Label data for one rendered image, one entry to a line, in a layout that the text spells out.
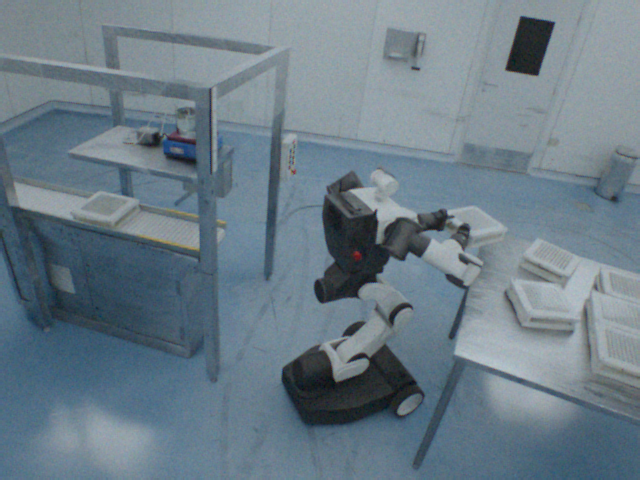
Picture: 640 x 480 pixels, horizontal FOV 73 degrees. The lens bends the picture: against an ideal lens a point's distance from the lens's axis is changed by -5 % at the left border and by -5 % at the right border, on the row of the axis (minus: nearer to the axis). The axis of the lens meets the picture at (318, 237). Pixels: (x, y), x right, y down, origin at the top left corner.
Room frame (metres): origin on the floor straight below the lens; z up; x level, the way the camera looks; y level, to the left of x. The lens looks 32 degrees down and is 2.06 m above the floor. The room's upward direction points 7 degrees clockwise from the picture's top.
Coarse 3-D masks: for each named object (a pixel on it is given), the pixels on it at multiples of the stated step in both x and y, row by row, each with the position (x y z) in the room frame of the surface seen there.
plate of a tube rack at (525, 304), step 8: (512, 280) 1.68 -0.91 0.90; (520, 280) 1.69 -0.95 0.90; (512, 288) 1.63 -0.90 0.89; (520, 288) 1.62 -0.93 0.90; (560, 288) 1.66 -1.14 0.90; (520, 296) 1.56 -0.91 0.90; (520, 304) 1.52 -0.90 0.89; (528, 304) 1.51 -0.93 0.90; (568, 304) 1.55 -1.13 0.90; (528, 312) 1.46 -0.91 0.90; (536, 312) 1.46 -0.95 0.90; (544, 312) 1.47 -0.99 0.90; (552, 312) 1.48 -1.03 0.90; (560, 312) 1.48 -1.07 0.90; (560, 320) 1.45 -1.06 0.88; (568, 320) 1.45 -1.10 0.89; (576, 320) 1.45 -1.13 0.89
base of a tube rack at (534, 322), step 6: (510, 294) 1.63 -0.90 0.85; (516, 300) 1.59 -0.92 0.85; (516, 306) 1.55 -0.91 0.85; (522, 312) 1.51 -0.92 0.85; (522, 318) 1.47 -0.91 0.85; (534, 318) 1.48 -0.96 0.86; (540, 318) 1.48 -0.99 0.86; (522, 324) 1.45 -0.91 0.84; (528, 324) 1.45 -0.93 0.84; (534, 324) 1.45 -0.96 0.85; (540, 324) 1.45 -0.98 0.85; (546, 324) 1.45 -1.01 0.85; (552, 324) 1.45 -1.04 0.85; (558, 324) 1.46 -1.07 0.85; (564, 324) 1.46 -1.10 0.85; (570, 330) 1.45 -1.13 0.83
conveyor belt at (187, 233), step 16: (32, 192) 2.07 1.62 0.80; (48, 192) 2.09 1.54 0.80; (32, 208) 1.91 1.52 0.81; (48, 208) 1.93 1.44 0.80; (64, 208) 1.95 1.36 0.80; (128, 224) 1.88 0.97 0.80; (144, 224) 1.90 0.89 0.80; (160, 224) 1.92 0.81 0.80; (176, 224) 1.94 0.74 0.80; (192, 224) 1.96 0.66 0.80; (176, 240) 1.79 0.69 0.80; (192, 240) 1.81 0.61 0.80
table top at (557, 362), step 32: (480, 256) 1.96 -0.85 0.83; (512, 256) 2.00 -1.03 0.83; (480, 288) 1.68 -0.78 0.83; (576, 288) 1.78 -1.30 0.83; (480, 320) 1.46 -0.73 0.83; (512, 320) 1.48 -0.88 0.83; (480, 352) 1.26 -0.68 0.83; (512, 352) 1.28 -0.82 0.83; (544, 352) 1.30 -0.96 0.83; (576, 352) 1.32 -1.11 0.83; (544, 384) 1.13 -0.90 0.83; (576, 384) 1.15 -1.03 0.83; (608, 384) 1.16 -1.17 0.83
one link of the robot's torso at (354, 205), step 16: (352, 192) 1.71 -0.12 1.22; (368, 192) 1.73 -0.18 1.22; (336, 208) 1.57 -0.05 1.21; (352, 208) 1.57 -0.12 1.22; (368, 208) 1.58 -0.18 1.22; (384, 208) 1.60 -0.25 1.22; (400, 208) 1.62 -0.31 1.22; (336, 224) 1.55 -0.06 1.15; (352, 224) 1.50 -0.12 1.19; (368, 224) 1.54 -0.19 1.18; (384, 224) 1.54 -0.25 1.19; (336, 240) 1.56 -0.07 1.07; (352, 240) 1.51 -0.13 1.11; (368, 240) 1.50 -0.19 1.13; (336, 256) 1.59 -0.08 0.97; (352, 256) 1.51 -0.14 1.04; (368, 256) 1.53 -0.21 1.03; (384, 256) 1.58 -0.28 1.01
